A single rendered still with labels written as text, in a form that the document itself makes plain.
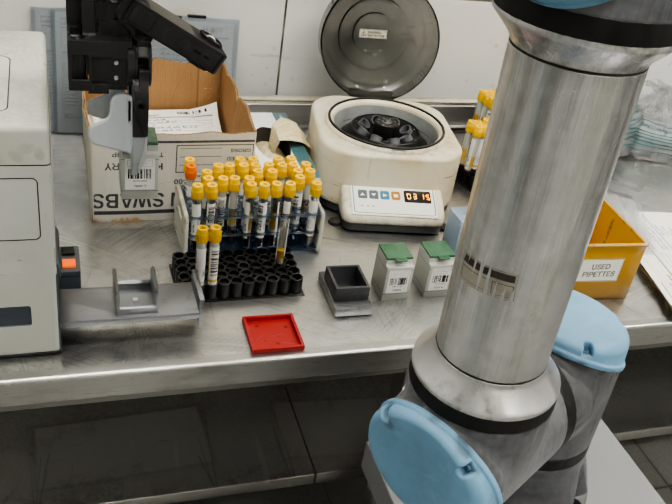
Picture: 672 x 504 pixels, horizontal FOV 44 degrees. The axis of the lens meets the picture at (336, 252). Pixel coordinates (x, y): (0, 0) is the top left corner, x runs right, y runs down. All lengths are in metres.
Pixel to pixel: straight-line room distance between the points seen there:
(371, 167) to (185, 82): 0.38
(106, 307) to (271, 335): 0.21
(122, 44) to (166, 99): 0.65
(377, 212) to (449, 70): 0.50
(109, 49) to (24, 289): 0.29
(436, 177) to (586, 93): 0.86
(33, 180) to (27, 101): 0.08
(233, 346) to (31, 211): 0.30
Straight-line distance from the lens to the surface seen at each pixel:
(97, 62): 0.87
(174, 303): 1.06
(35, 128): 0.89
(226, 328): 1.09
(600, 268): 1.28
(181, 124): 1.45
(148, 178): 0.94
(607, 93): 0.51
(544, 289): 0.57
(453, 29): 1.69
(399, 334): 1.12
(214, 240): 1.08
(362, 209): 1.31
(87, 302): 1.06
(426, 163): 1.34
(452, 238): 1.23
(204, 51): 0.89
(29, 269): 0.97
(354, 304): 1.13
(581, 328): 0.75
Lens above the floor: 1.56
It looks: 33 degrees down
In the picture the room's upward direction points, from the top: 10 degrees clockwise
